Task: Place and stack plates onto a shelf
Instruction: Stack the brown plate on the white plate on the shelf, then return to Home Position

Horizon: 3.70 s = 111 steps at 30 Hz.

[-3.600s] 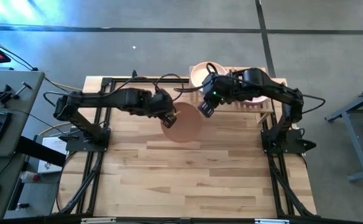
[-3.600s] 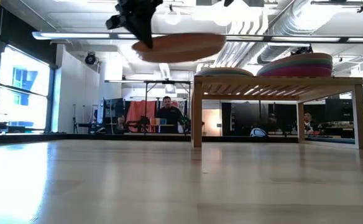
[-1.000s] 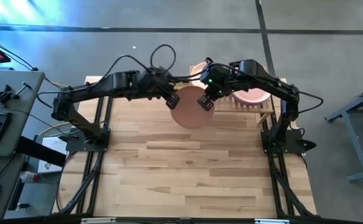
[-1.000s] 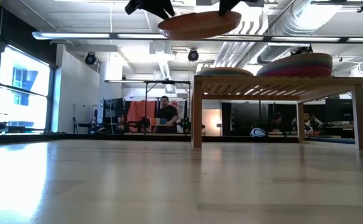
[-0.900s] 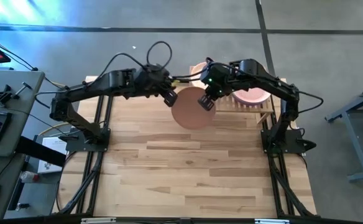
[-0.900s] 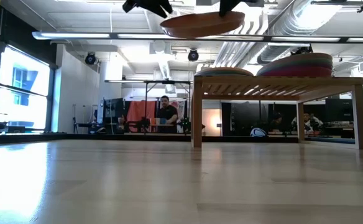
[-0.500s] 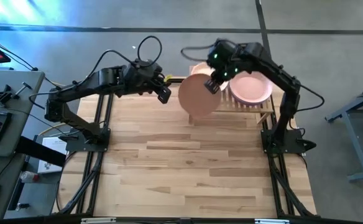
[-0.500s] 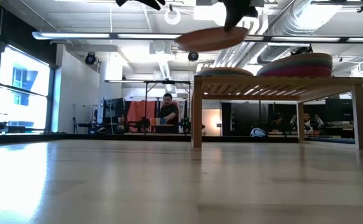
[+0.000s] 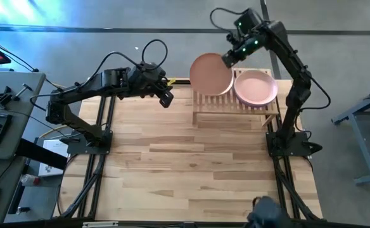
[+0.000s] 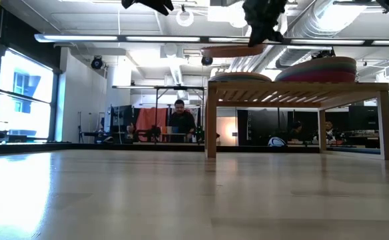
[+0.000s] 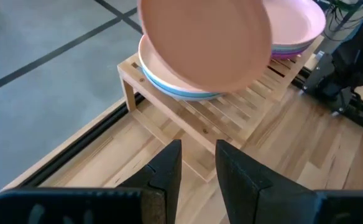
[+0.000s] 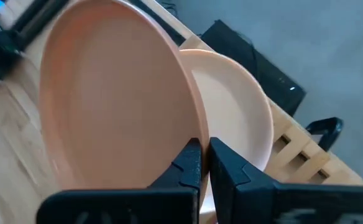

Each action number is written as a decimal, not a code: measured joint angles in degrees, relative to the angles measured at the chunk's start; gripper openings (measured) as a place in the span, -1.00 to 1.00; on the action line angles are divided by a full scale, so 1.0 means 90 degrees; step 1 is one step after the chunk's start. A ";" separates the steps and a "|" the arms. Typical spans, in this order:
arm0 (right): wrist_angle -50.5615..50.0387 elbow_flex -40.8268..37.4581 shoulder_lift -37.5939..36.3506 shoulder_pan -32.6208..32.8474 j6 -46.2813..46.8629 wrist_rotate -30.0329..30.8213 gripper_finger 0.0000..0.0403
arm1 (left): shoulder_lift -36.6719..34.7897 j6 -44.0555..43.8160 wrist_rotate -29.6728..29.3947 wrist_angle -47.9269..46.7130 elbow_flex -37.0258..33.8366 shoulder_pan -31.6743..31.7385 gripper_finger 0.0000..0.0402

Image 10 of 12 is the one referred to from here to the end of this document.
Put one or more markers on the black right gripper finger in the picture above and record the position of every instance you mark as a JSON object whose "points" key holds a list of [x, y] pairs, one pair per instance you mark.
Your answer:
{"points": [[252, 31], [271, 33]]}

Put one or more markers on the terracotta orange round plate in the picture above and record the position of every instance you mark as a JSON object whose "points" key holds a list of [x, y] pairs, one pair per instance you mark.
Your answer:
{"points": [[231, 51]]}

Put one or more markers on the pale peach round plate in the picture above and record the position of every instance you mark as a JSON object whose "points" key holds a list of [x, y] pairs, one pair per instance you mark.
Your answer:
{"points": [[241, 73]]}

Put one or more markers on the beige round plate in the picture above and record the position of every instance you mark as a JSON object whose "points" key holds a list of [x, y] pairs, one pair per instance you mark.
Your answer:
{"points": [[241, 80]]}

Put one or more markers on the black background robot arm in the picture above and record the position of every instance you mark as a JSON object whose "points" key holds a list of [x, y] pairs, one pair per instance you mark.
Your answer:
{"points": [[151, 133]]}

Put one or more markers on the wooden slatted shelf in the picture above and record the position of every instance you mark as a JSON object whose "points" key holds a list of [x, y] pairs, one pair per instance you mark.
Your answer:
{"points": [[297, 86]]}

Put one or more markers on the white round ceiling fixture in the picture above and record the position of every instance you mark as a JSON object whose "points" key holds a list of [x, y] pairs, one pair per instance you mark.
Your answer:
{"points": [[185, 17]]}

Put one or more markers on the long ceiling light strip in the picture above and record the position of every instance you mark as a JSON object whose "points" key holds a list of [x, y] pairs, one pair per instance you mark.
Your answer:
{"points": [[81, 38]]}

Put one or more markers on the black partition panel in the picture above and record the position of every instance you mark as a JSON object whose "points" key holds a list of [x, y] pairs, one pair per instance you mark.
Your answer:
{"points": [[261, 123]]}

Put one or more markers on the person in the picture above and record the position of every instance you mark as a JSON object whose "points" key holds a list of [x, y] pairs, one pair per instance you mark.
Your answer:
{"points": [[296, 128], [180, 106], [329, 128]]}

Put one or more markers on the white blue ball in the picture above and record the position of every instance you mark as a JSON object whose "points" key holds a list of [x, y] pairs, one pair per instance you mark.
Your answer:
{"points": [[277, 142]]}

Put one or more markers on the orange fabric banner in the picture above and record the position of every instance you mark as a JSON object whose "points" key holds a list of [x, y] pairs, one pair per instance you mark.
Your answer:
{"points": [[148, 116]]}

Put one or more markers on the black monitor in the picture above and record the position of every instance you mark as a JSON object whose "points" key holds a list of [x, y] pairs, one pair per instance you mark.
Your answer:
{"points": [[364, 116], [123, 115]]}

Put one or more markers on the orange cup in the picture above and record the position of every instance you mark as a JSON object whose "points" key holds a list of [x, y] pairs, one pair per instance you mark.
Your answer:
{"points": [[166, 129]]}

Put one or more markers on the black tripod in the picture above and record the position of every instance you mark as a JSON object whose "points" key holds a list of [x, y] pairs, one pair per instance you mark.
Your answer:
{"points": [[80, 130]]}

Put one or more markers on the large window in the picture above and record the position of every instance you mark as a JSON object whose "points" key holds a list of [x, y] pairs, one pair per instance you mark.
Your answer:
{"points": [[24, 100]]}

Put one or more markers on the silver ventilation duct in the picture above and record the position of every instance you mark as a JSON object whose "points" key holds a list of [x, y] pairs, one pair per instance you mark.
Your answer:
{"points": [[301, 33]]}

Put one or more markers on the black background frame stand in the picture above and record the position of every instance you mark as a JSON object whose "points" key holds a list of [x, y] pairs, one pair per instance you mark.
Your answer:
{"points": [[156, 96]]}

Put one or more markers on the black aluminium table frame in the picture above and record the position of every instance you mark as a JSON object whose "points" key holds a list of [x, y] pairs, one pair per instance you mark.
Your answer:
{"points": [[81, 147]]}

